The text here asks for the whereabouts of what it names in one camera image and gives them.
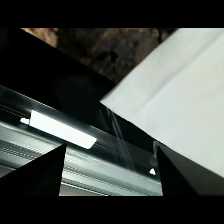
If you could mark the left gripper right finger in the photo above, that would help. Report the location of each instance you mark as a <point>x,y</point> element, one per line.
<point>180,180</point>

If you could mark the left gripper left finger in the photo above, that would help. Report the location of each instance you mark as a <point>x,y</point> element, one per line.
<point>43,175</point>

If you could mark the white garment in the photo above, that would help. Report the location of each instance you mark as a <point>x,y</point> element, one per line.
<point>176,90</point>

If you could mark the silver frame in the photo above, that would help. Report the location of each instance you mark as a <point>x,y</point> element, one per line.
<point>100,166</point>

